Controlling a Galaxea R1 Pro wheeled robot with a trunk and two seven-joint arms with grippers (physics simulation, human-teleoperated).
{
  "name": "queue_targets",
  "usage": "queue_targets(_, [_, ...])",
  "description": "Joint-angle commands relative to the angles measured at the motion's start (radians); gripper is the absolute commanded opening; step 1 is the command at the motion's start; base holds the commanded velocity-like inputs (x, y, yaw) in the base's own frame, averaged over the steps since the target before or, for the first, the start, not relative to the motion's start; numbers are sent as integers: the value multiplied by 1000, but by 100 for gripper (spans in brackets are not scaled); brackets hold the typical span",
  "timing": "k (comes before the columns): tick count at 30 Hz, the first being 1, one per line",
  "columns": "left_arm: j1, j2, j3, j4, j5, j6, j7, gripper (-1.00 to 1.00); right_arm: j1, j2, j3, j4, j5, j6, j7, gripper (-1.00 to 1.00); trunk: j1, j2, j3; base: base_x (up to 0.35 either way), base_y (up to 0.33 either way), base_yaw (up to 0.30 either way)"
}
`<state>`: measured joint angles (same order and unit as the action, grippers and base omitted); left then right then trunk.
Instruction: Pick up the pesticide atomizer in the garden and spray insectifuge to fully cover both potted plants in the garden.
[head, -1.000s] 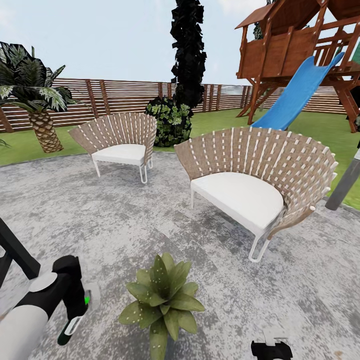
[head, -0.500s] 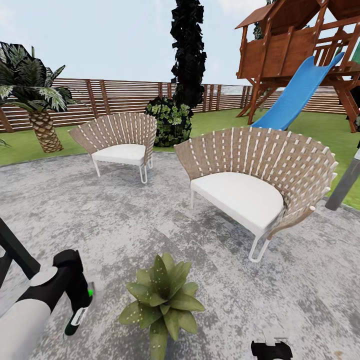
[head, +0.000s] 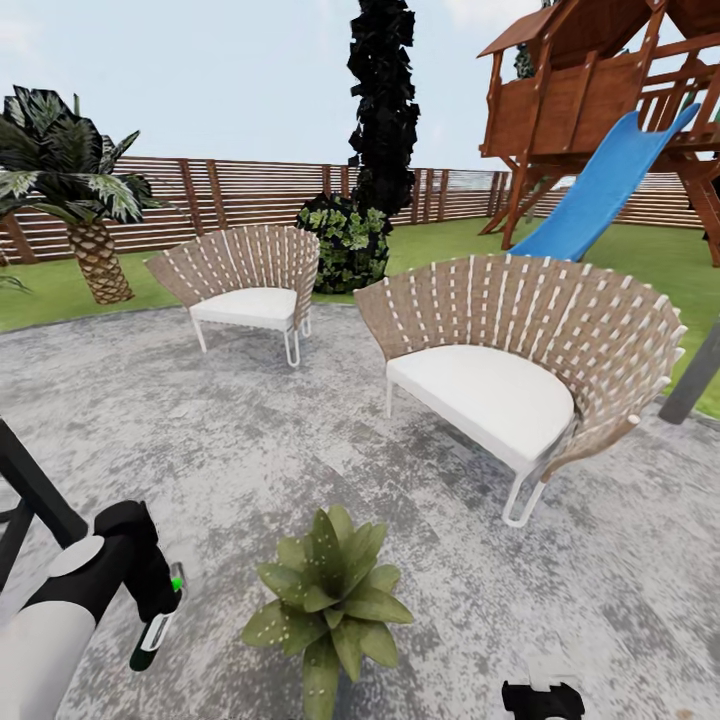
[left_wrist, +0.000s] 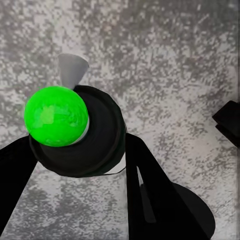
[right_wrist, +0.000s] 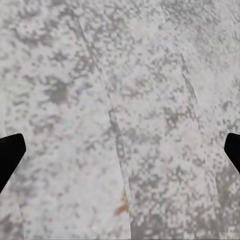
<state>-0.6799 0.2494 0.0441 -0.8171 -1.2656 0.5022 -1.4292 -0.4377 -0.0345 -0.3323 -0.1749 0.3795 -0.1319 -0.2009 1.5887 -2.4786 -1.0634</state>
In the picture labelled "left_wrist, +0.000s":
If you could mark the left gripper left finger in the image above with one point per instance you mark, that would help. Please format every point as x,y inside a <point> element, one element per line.
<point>17,162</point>

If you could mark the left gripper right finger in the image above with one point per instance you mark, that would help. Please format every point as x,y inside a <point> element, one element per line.
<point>174,220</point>

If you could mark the charcoal grill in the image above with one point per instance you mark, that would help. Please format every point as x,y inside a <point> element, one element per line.
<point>196,205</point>

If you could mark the insectifuge atomizer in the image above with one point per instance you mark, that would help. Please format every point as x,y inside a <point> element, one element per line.
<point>76,130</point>

